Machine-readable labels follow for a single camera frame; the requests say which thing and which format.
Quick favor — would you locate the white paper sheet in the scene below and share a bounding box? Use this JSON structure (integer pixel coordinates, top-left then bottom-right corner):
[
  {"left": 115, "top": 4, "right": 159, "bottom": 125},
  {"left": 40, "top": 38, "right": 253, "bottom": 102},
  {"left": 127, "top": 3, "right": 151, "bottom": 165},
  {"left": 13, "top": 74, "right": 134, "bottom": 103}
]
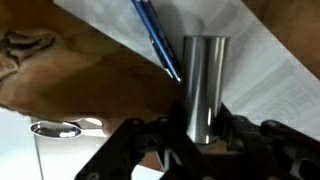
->
[{"left": 53, "top": 0, "right": 320, "bottom": 140}]

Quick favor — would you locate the blue pen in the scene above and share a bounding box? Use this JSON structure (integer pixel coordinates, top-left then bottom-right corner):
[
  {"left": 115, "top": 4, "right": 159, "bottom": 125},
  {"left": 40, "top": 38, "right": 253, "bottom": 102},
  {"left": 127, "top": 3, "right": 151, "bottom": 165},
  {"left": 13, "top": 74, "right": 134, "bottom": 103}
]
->
[{"left": 131, "top": 0, "right": 182, "bottom": 83}]

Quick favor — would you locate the white board on table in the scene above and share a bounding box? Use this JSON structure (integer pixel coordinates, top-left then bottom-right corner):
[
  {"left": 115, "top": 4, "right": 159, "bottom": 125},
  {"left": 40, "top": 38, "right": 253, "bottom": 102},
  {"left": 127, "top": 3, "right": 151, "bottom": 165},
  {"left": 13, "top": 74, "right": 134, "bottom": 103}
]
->
[{"left": 0, "top": 109, "right": 107, "bottom": 180}]

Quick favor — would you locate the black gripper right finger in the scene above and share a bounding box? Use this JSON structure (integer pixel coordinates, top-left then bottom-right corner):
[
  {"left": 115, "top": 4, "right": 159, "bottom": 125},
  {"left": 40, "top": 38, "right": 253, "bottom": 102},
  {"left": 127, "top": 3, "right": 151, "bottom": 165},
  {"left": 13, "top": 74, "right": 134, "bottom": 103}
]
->
[{"left": 213, "top": 104, "right": 320, "bottom": 180}]

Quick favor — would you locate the metal cylinder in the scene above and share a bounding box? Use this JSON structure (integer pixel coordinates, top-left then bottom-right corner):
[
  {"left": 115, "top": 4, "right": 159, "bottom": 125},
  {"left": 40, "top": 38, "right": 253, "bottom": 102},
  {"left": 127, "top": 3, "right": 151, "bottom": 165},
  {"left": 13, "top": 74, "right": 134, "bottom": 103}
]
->
[{"left": 183, "top": 36, "right": 228, "bottom": 144}]

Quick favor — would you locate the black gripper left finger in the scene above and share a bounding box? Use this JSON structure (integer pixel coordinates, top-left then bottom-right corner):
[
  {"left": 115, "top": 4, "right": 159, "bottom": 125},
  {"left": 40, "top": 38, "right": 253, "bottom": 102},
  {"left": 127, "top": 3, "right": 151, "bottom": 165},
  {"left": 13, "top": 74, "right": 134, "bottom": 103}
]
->
[{"left": 74, "top": 101, "right": 214, "bottom": 180}]

